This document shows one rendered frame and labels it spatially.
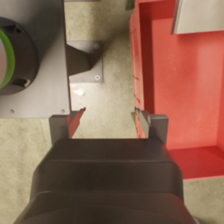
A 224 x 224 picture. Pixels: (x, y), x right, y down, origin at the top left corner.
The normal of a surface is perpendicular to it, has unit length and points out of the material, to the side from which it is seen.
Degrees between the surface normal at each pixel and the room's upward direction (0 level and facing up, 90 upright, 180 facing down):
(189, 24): 30
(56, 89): 0
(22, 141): 0
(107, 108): 0
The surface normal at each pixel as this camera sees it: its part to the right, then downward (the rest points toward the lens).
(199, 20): 0.04, 0.72
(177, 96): 0.00, 0.28
